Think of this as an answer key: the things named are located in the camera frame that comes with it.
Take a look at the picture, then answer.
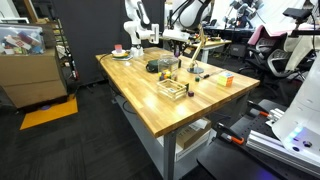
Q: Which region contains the braided lamp cable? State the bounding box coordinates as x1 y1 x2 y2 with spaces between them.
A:
199 68 228 80

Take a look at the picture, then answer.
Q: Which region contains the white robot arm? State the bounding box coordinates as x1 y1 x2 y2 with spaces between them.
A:
162 0 212 42

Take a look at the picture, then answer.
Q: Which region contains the orange-handled clamp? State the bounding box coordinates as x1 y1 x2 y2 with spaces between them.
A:
216 122 244 145
247 100 269 117

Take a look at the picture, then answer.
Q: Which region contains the clear plastic toy bin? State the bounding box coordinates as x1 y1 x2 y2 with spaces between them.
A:
0 24 45 55

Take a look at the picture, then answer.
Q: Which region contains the wooden desk lamp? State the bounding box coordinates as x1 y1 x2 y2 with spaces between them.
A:
187 24 205 74

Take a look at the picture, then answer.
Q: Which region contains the brown cardboard box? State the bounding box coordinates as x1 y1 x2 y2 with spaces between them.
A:
0 49 67 108

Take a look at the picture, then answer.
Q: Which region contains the dark purple wooden block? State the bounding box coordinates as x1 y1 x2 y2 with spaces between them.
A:
187 91 194 97

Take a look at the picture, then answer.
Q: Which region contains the clear glass jar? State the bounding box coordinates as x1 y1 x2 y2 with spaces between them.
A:
158 54 179 81

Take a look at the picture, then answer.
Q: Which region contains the large white-edged Rubik's cube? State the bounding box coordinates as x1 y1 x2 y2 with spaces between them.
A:
217 72 234 87

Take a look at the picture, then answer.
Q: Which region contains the aluminium rail robot base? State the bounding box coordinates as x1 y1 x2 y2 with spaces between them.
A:
246 62 320 177

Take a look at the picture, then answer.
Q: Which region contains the stack of plates with cup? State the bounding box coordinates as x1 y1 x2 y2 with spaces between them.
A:
111 44 132 61

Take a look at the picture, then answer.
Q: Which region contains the cardboard box under table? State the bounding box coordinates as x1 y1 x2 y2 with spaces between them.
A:
176 118 211 149

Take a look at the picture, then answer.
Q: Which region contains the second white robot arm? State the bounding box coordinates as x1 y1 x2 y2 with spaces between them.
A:
123 0 159 57

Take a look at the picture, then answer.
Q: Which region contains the orange floor mat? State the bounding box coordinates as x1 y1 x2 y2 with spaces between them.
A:
20 95 78 130

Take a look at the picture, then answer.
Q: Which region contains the grey mesh office chair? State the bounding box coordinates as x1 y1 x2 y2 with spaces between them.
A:
238 24 320 88

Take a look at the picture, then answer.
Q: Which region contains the black camera on stand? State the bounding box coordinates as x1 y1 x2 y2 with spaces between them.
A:
283 8 312 19

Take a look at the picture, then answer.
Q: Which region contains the pink jacket on chair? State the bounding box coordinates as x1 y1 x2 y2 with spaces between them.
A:
248 23 295 45

